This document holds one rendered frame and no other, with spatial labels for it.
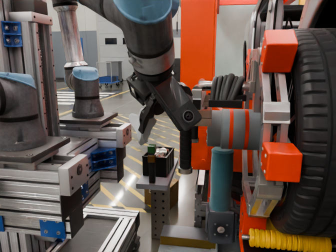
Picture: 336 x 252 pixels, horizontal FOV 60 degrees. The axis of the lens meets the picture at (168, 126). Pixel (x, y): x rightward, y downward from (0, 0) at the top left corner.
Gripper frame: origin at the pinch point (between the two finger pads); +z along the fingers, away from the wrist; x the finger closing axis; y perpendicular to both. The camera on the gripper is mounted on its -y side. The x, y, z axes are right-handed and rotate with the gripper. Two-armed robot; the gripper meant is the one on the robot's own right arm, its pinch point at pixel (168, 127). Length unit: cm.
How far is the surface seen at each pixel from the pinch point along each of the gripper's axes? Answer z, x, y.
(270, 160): 5.0, -12.8, -19.7
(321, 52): -0.3, -42.6, -9.9
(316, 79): -0.9, -33.9, -14.4
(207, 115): 13.1, -15.0, 1.8
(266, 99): 5.1, -25.3, -8.3
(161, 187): 89, -3, 18
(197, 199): 109, -17, 5
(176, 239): 113, 6, -2
